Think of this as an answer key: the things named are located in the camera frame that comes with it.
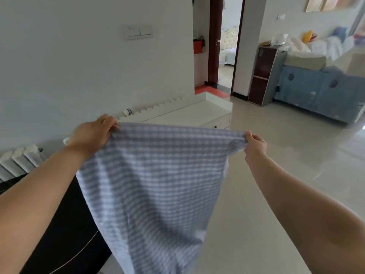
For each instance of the beige cushion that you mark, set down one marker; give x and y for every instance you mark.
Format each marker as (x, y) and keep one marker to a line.
(305, 62)

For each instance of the black oval table gold print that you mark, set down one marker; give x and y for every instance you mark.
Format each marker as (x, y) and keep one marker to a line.
(71, 234)

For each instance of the yellow cushion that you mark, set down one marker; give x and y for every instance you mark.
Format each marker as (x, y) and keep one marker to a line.
(308, 36)

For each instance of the white wall switch panel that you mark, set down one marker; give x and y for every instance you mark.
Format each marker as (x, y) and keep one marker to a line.
(138, 31)

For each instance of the person's right hand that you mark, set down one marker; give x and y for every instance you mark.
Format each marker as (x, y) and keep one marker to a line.
(256, 149)

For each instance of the person's left hand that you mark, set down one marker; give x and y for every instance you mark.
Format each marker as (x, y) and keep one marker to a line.
(91, 136)

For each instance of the blue checked cloth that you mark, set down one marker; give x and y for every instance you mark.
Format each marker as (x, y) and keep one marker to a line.
(148, 191)

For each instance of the beige wall painting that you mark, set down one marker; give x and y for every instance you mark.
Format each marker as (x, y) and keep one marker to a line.
(330, 2)
(313, 3)
(350, 0)

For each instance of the person's right forearm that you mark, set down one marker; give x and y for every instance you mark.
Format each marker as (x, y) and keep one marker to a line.
(299, 211)

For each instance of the white cabinet drawer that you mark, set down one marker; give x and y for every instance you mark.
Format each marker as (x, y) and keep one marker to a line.
(221, 121)

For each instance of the bed with white headboard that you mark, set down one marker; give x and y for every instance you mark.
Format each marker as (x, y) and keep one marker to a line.
(229, 39)

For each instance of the dark red door frame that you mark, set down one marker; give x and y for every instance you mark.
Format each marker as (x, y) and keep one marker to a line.
(214, 39)

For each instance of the small white bottle blue label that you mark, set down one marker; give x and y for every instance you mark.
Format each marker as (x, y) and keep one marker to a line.
(127, 112)

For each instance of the white blankets pile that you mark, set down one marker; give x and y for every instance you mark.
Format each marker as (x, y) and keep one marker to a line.
(319, 47)

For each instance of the person's left forearm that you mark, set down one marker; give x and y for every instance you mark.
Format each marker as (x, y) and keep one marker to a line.
(34, 202)

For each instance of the blue covered sofa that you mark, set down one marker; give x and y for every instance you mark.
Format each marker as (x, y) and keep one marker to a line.
(313, 88)

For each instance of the white pipe with valve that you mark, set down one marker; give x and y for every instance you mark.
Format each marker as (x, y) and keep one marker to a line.
(66, 140)

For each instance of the white column radiator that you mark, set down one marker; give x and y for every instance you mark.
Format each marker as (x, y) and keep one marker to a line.
(17, 162)
(171, 103)

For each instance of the orange bag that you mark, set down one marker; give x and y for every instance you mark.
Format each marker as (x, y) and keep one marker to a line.
(198, 47)

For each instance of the dark red shelf unit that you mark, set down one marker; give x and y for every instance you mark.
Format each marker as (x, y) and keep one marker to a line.
(262, 71)

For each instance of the white hallway cabinet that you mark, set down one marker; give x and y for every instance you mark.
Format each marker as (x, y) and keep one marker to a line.
(199, 68)

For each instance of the blue cushion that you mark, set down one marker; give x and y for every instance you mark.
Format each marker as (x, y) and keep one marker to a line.
(341, 32)

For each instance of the small white wall switch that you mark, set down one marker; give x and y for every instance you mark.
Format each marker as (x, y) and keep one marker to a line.
(281, 17)

